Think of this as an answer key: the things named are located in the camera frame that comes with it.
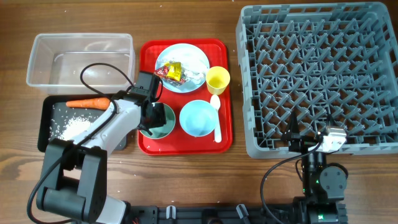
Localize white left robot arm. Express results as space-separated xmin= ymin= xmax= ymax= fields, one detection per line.
xmin=27 ymin=91 xmax=165 ymax=223

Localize red snack wrapper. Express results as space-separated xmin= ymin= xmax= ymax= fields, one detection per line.
xmin=154 ymin=66 xmax=186 ymax=86

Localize red serving tray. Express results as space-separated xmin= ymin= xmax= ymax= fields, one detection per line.
xmin=137 ymin=39 xmax=233 ymax=156

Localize light blue bowl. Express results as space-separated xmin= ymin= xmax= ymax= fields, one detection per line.
xmin=179 ymin=100 xmax=216 ymax=138

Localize green bowl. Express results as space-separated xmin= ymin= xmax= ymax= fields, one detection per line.
xmin=139 ymin=103 xmax=176 ymax=139

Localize white rice pile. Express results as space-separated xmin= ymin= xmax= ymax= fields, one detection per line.
xmin=48 ymin=102 xmax=102 ymax=141

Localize clear plastic bin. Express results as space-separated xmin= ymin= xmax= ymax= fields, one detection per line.
xmin=26 ymin=33 xmax=136 ymax=95

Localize grey dishwasher rack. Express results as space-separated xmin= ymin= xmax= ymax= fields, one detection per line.
xmin=236 ymin=2 xmax=397 ymax=159

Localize yellow plastic cup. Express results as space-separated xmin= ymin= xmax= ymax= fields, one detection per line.
xmin=206 ymin=66 xmax=231 ymax=95

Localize orange carrot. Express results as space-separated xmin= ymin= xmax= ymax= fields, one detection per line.
xmin=66 ymin=98 xmax=111 ymax=110

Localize light blue plate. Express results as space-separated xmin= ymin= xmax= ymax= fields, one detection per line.
xmin=155 ymin=44 xmax=210 ymax=93

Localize crumpled white tissue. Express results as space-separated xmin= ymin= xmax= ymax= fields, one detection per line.
xmin=178 ymin=54 xmax=209 ymax=85

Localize white plastic spoon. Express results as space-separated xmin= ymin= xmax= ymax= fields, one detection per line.
xmin=210 ymin=95 xmax=222 ymax=143

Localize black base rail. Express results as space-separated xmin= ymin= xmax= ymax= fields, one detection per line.
xmin=124 ymin=204 xmax=349 ymax=224

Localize black plastic tray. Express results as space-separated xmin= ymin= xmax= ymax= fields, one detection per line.
xmin=37 ymin=93 xmax=129 ymax=153

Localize yellow snack wrapper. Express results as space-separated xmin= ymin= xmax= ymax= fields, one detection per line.
xmin=165 ymin=62 xmax=182 ymax=82

